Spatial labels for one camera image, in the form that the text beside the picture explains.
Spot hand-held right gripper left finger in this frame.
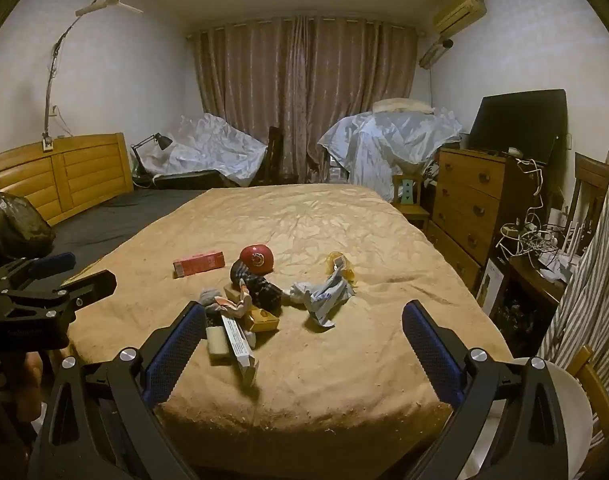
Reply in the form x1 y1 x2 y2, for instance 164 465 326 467
28 301 208 480

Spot long white box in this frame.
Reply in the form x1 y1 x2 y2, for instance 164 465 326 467
219 312 260 386

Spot white router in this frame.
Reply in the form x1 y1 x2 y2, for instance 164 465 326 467
563 219 594 261

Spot beige foam block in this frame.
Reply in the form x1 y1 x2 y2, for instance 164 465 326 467
207 327 232 358

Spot black plastic bag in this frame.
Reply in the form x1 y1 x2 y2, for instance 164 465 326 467
0 192 55 258
494 290 540 346

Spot beige air conditioner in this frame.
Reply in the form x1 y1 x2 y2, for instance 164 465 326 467
431 0 486 35

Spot black television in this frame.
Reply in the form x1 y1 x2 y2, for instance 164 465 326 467
467 89 568 166

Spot striped cloth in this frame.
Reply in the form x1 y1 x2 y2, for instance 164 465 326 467
537 115 609 391

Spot small wooden chair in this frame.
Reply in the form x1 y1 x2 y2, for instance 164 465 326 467
391 172 432 233

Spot wooden dresser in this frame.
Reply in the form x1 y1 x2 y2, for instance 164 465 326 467
424 147 552 296

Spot beige pillow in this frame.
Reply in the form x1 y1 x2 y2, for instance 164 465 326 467
373 97 435 115

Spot wooden headboard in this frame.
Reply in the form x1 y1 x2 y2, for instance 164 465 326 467
0 132 135 226

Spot red round container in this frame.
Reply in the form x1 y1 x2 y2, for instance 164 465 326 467
239 245 275 276

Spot wall cable conduit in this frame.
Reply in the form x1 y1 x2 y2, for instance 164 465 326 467
42 10 85 153

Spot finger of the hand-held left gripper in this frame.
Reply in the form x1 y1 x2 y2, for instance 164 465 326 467
0 252 76 286
4 269 118 313

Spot dark wooden table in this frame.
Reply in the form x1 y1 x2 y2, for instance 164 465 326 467
484 252 570 356

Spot dark grey bed sheet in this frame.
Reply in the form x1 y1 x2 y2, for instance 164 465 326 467
49 187 208 281

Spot crumpled white paper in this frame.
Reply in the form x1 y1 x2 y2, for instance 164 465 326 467
290 260 357 328

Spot white printed box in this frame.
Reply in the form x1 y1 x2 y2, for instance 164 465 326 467
477 259 507 308

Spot gold cardboard box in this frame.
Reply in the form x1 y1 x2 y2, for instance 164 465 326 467
247 307 280 333

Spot amber plastic wrapper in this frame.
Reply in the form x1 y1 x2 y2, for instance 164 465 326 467
324 251 357 281

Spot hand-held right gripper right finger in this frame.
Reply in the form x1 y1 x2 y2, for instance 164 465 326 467
401 300 567 480

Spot tall dark wooden chair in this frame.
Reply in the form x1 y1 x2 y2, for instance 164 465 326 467
567 152 609 261

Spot silver cover sheet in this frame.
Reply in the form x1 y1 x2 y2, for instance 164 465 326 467
137 112 270 186
317 109 464 201

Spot tangle of white cables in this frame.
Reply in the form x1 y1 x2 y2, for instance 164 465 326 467
499 157 575 271

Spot grey crumpled cloth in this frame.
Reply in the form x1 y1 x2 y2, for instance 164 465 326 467
199 287 225 311

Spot red box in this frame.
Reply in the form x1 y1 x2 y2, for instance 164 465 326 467
173 251 226 279

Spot black desk lamp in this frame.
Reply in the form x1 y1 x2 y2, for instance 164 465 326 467
131 132 174 186

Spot brown curtain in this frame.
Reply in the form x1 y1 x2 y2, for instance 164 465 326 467
187 14 419 186

